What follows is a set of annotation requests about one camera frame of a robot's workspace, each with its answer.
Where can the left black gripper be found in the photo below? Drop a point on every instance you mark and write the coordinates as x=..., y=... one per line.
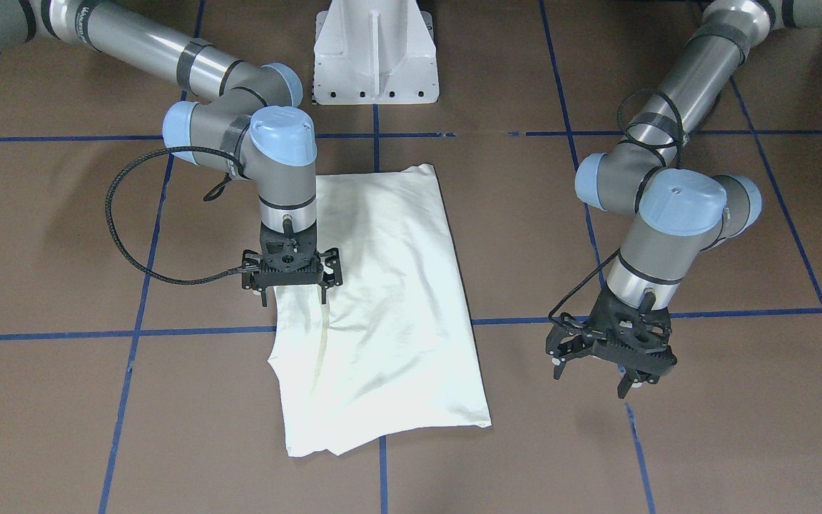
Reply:
x=569, y=349

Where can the cream long sleeve cat shirt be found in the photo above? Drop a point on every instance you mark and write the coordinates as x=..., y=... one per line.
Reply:
x=392, y=348

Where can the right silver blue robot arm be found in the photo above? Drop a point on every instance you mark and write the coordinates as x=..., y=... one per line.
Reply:
x=247, y=125

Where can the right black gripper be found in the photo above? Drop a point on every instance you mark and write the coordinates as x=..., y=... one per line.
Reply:
x=332, y=266

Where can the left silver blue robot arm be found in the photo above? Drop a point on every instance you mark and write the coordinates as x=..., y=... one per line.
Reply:
x=677, y=213

